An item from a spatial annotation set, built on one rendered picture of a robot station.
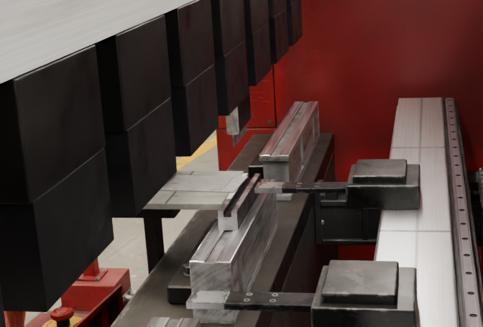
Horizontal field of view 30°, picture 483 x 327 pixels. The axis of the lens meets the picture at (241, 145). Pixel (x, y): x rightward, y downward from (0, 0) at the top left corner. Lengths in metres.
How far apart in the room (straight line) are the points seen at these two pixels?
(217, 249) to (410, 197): 0.30
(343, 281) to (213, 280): 0.30
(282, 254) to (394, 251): 0.34
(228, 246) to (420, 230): 0.27
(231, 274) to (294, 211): 0.49
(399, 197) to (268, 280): 0.24
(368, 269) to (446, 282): 0.13
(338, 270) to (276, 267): 0.44
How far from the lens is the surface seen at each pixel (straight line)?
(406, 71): 2.27
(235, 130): 1.40
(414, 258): 1.20
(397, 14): 2.25
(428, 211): 1.38
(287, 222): 1.67
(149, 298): 1.40
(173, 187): 1.49
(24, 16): 0.61
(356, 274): 1.03
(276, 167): 1.79
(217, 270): 1.26
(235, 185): 1.48
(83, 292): 3.48
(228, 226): 1.37
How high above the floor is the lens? 1.43
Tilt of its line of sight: 15 degrees down
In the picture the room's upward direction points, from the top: 4 degrees counter-clockwise
